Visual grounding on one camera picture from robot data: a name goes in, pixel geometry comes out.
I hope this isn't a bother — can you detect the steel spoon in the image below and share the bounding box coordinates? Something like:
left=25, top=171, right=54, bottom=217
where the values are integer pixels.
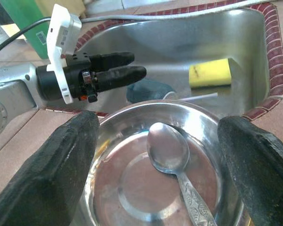
left=146, top=122, right=217, bottom=226

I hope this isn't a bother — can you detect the steel bowl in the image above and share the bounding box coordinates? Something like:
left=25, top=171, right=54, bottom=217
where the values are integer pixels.
left=77, top=100, right=253, bottom=226

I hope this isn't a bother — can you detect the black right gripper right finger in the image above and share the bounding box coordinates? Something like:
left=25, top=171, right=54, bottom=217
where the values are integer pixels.
left=216, top=115, right=283, bottom=226

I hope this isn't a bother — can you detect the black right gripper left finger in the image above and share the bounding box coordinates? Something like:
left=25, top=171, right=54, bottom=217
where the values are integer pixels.
left=0, top=109, right=100, bottom=226

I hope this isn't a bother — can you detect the white drain hose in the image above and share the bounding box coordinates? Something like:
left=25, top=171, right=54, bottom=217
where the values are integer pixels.
left=81, top=0, right=258, bottom=24

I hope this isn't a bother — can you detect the white straw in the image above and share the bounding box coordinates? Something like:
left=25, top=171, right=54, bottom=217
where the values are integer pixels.
left=179, top=92, right=219, bottom=102

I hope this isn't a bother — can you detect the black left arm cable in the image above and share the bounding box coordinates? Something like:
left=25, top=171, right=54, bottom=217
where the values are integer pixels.
left=0, top=16, right=52, bottom=59

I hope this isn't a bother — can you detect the yellow sponge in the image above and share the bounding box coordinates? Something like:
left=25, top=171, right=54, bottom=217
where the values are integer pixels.
left=188, top=57, right=238, bottom=89

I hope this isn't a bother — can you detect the teal mug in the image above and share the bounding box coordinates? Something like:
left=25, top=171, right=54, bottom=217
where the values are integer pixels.
left=126, top=79, right=177, bottom=104

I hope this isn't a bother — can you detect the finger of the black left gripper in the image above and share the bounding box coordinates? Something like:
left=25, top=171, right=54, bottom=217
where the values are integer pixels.
left=89, top=51, right=135, bottom=73
left=94, top=65, right=147, bottom=93

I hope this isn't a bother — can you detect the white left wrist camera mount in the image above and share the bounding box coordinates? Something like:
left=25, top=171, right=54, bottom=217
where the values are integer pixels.
left=46, top=3, right=83, bottom=105

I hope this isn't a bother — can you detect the green dish soap bottle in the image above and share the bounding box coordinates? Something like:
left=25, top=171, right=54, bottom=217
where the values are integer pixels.
left=0, top=0, right=56, bottom=59

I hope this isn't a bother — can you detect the steel sink basin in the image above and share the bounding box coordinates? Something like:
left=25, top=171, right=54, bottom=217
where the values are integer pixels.
left=75, top=7, right=283, bottom=121

